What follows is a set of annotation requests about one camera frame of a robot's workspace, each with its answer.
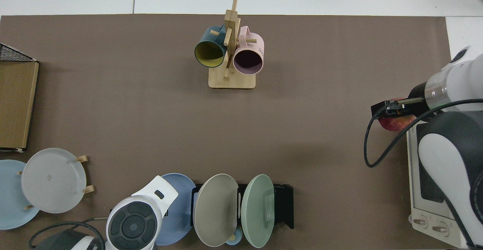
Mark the red yellow apple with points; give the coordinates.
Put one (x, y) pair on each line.
(394, 123)

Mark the black dish rack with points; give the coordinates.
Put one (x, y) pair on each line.
(283, 204)

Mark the green plate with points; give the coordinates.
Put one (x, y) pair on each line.
(256, 212)

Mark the beige plate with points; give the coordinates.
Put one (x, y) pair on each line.
(215, 210)

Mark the wooden plate rack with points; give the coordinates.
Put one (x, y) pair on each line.
(89, 189)

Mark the grey plate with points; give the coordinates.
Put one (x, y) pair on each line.
(53, 180)

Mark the light blue plate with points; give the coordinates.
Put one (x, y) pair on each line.
(11, 197)

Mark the pale toaster oven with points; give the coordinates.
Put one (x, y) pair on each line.
(426, 208)

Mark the pink cup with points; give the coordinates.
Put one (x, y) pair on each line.
(252, 44)

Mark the wooden cup stand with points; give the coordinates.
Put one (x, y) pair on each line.
(232, 80)

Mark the dark blue cup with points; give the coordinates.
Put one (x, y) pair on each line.
(208, 39)

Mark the small blue round thing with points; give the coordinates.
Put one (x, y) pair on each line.
(236, 238)

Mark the brown table cloth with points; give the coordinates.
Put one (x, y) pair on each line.
(151, 129)

